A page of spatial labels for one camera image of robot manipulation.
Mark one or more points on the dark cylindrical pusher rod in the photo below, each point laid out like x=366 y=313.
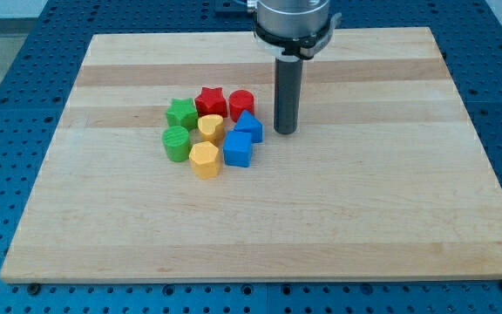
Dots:
x=288 y=80

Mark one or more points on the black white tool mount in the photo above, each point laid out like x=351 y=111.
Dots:
x=293 y=49

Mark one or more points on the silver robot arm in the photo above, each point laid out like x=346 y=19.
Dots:
x=293 y=31

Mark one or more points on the red cylinder block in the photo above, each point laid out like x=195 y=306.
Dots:
x=240 y=101

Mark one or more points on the blue triangle block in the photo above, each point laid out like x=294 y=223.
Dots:
x=248 y=123

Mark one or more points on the red star block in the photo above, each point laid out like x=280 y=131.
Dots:
x=211 y=101

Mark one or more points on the blue cube block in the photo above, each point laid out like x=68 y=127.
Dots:
x=237 y=149

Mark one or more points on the yellow heart block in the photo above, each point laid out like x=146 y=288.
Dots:
x=211 y=128

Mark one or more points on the green star block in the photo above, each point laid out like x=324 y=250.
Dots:
x=182 y=112

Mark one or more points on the yellow hexagon block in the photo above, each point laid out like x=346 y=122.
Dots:
x=205 y=160

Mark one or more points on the green cylinder block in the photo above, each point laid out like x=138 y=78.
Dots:
x=176 y=141

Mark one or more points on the wooden board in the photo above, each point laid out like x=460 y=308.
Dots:
x=384 y=180

